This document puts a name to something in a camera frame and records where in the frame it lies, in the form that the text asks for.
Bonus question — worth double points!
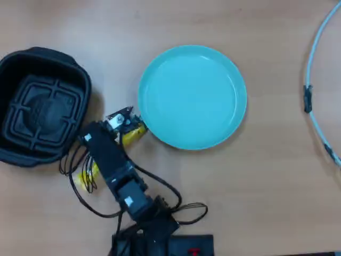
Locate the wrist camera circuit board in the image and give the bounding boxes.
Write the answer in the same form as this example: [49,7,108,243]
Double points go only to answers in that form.
[105,106,134,133]

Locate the short black tape wrap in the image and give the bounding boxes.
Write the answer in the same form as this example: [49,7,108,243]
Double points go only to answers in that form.
[323,142,337,162]

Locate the black plastic bowl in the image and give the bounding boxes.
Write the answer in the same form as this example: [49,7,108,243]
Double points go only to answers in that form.
[0,46,93,168]

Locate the white cable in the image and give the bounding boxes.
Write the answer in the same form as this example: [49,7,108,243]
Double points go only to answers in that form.
[304,1,341,167]

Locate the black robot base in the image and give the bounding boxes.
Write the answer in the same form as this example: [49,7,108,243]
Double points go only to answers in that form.
[111,225,215,256]

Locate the looped black cable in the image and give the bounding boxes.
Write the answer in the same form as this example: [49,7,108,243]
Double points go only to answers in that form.
[170,202,209,225]

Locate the teal round plate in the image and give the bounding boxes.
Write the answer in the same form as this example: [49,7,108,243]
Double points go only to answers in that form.
[137,44,248,151]

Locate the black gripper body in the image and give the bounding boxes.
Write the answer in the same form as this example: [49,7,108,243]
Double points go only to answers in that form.
[78,121,118,153]

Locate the yellow instant coffee stick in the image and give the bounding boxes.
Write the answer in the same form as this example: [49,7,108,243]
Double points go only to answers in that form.
[74,114,149,193]

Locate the black camera cable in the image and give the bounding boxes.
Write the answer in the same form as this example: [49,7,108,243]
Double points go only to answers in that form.
[132,162,183,211]

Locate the long black tape wrap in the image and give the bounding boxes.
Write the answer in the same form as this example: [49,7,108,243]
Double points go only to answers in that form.
[303,84,313,114]

